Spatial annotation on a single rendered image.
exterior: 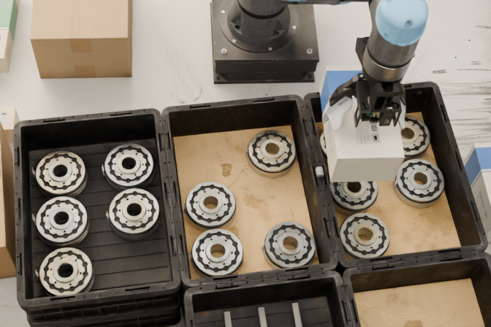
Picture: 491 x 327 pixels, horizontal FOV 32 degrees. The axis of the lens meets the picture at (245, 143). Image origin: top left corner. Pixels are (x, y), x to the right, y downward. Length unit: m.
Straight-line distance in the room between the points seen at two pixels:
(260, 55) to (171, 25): 0.29
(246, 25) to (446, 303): 0.77
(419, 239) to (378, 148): 0.34
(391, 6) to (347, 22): 0.95
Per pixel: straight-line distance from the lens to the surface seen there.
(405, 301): 1.75
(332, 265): 1.64
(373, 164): 1.54
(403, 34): 1.29
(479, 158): 1.99
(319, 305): 1.72
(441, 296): 1.78
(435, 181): 1.85
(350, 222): 1.76
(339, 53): 2.18
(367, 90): 1.46
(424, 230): 1.82
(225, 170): 1.82
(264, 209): 1.78
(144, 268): 1.73
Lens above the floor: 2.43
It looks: 60 degrees down
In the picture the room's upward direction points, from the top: 7 degrees clockwise
